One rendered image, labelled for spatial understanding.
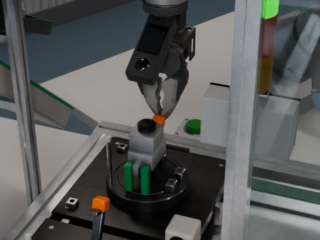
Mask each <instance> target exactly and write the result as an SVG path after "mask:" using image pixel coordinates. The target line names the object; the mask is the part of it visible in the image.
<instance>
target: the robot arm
mask: <svg viewBox="0 0 320 240"><path fill-rule="evenodd" d="M142 4H143V10H144V11H145V12H146V13H148V14H149V16H148V18H147V21H146V23H145V25H144V28H143V30H142V33H141V35H140V38H139V40H138V42H137V45H136V47H135V49H134V52H133V54H132V57H131V59H130V61H129V63H128V66H127V68H126V71H125V73H126V76H127V79H128V80H130V81H134V82H137V84H138V87H139V89H140V91H141V93H142V95H143V96H144V98H145V100H146V102H147V104H148V106H149V107H150V109H151V110H152V112H153V113H154V114H155V115H158V116H163V117H165V120H166V119H167V118H168V117H169V116H170V115H171V114H172V113H173V111H174V109H175V107H176V105H177V103H178V101H179V99H180V96H181V94H182V93H183V91H184V89H185V87H186V85H187V83H188V79H189V71H188V69H187V64H188V63H187V62H185V61H186V59H187V57H188V56H189V61H191V60H192V59H193V57H194V56H195V38H196V27H191V26H187V25H186V10H187V9H188V0H142ZM189 30H190V31H189ZM192 39H193V51H191V46H192ZM159 73H164V74H166V76H167V78H166V79H165V80H164V81H163V82H162V77H160V76H159ZM161 89H162V90H163V92H164V99H163V101H162V105H163V108H162V107H161V105H160V99H161V96H160V91H161Z"/></svg>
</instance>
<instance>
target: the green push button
mask: <svg viewBox="0 0 320 240"><path fill-rule="evenodd" d="M200 126H201V120H199V119H192V120H189V121H187V122H186V125H185V129H186V131H187V132H189V133H193V134H199V133H200Z"/></svg>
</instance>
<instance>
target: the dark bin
mask: <svg viewBox="0 0 320 240"><path fill-rule="evenodd" d="M23 23H24V32H25V33H31V34H40V35H51V32H52V27H53V21H50V20H45V19H41V18H37V17H33V16H30V15H26V14H25V17H24V18H23ZM0 30H3V31H6V28H5V20H4V12H3V5H2V0H0Z"/></svg>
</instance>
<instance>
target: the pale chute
mask: <svg viewBox="0 0 320 240"><path fill-rule="evenodd" d="M30 87H31V96H32V105H33V113H34V119H36V120H39V121H42V122H45V123H47V124H50V125H53V126H56V127H59V128H62V129H65V126H66V124H67V121H68V119H69V117H70V114H71V112H72V110H73V109H74V107H72V106H71V105H69V104H68V103H66V102H64V101H63V100H61V99H60V98H58V97H57V96H55V95H54V94H52V93H50V92H49V91H47V90H46V89H44V88H43V87H41V86H40V85H38V84H37V83H35V82H33V81H32V80H30ZM0 96H2V97H5V98H8V99H11V100H12V99H14V92H13V84H12V76H11V69H10V66H8V65H7V64H5V63H4V62H2V61H1V60H0Z"/></svg>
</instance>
